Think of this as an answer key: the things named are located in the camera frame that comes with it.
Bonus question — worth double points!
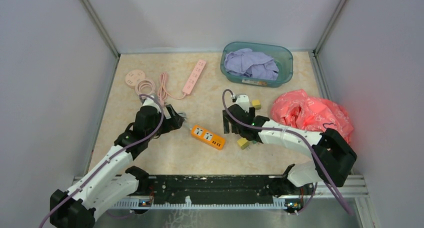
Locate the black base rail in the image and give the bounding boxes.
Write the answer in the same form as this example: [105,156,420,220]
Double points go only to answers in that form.
[112,174,302,214]

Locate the pink plastic bag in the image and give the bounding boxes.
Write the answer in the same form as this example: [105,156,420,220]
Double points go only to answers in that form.
[269,89,354,143]

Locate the pink round power strip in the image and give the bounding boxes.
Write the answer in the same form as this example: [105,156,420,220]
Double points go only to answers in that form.
[124,69,156,96]

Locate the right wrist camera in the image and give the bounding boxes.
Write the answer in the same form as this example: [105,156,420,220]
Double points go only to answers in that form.
[233,93,251,113]

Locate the orange power strip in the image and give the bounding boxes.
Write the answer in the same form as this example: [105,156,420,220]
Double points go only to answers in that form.
[183,117,226,151]

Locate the teal plastic basin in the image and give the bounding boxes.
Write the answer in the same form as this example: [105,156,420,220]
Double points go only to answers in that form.
[220,41,294,88]

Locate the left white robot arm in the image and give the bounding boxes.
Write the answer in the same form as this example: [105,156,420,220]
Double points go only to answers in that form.
[43,104,185,228]

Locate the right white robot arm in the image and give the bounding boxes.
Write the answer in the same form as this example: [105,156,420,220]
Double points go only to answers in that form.
[222,104,358,194]

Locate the purple cable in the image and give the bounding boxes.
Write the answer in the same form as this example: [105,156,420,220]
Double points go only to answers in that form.
[39,93,166,228]
[221,88,354,216]

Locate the purple cloth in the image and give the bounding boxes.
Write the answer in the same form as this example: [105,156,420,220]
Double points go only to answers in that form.
[223,48,279,81]

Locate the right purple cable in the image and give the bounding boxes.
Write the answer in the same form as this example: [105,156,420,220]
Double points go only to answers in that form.
[221,88,354,216]

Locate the pink long power strip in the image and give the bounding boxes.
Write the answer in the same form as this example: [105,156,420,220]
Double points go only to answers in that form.
[157,59,207,104]

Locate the yellow charger front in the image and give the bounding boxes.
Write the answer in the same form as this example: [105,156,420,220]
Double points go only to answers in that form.
[236,138,250,150]

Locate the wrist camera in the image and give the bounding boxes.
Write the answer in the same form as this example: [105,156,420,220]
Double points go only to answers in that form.
[142,97,162,113]
[233,93,251,113]

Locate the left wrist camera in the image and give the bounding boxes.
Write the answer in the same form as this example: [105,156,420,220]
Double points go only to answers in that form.
[142,97,162,113]

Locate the yellow charger near basin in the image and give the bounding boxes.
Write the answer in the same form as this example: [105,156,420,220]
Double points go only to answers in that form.
[251,99,262,111]

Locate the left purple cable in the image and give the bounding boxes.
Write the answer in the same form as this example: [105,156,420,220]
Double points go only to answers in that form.
[39,93,166,228]

